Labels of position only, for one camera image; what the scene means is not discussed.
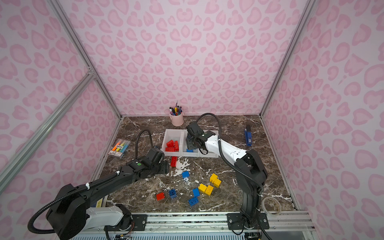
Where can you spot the yellow lego pair right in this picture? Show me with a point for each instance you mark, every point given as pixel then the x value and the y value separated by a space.
pixel 214 179

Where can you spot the red long lego brick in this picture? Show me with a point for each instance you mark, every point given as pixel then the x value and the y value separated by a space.
pixel 174 160

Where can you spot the blue small lego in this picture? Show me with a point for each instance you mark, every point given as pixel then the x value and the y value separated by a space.
pixel 196 192

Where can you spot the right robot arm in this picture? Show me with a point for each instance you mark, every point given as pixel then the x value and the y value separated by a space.
pixel 251 173

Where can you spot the blue lego brick front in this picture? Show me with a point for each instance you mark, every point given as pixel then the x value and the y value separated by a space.
pixel 172 193

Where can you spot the highlighter marker pack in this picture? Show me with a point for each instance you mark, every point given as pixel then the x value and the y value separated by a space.
pixel 119 148

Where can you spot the white tape roll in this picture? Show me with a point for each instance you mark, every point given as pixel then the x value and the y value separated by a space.
pixel 271 207

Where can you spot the blue lego centre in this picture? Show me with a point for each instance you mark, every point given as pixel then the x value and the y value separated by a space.
pixel 185 175

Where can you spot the white left bin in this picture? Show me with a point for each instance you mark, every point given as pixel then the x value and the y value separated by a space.
pixel 172 134

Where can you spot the white middle bin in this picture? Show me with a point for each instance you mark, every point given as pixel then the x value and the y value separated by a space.
pixel 185 152

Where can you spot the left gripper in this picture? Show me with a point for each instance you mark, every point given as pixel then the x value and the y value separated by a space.
pixel 165 167

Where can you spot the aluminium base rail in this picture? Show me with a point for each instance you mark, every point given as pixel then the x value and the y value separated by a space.
pixel 209 225

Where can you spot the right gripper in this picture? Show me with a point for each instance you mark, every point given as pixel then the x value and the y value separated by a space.
pixel 189 144

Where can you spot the red lego brick front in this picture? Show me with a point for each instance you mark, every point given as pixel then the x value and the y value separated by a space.
pixel 160 196

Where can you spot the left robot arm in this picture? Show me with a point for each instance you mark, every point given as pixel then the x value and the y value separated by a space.
pixel 70 212

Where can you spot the pink pen cup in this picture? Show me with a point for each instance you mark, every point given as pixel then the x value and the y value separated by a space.
pixel 176 115

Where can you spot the blue notebook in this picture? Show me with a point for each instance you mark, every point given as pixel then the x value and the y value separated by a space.
pixel 101 203

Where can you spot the blue box cutter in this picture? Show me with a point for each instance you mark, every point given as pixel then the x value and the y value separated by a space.
pixel 248 135

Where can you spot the blue flat lego front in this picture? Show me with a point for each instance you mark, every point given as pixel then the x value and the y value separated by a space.
pixel 193 201

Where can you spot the red lego brick cluster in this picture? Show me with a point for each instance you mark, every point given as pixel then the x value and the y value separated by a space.
pixel 172 146

